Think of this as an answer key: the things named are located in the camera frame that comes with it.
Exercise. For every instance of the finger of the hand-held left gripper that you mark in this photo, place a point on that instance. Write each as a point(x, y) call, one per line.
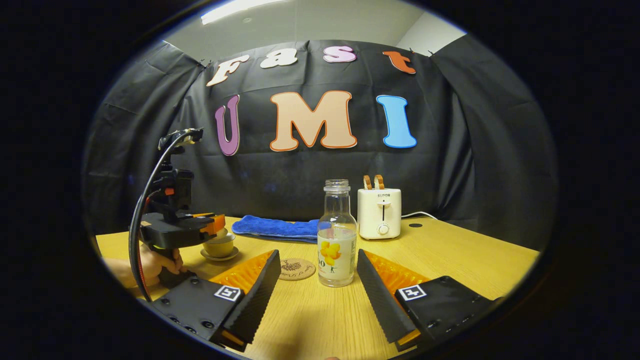
point(219, 224)

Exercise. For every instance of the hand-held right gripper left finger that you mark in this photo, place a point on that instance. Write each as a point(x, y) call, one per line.
point(260, 295)

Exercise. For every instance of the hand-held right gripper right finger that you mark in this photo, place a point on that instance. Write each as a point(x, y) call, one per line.
point(382, 300)

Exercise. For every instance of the white teacup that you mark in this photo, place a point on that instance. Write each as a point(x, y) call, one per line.
point(220, 247)

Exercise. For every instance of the round cork coaster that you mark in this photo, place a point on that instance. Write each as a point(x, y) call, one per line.
point(297, 270)

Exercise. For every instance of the clear glass water bottle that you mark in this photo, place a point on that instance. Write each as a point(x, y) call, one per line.
point(336, 260)

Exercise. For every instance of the white saucer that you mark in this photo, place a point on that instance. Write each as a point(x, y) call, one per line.
point(227, 257)

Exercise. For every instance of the blue towel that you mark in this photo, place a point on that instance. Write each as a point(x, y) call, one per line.
point(275, 227)

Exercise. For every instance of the black backdrop cloth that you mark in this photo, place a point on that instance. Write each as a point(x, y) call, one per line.
point(250, 175)

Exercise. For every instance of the white toaster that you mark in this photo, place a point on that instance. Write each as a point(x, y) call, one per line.
point(379, 210)

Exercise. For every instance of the bread slice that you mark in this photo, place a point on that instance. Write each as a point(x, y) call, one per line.
point(379, 181)
point(367, 182)

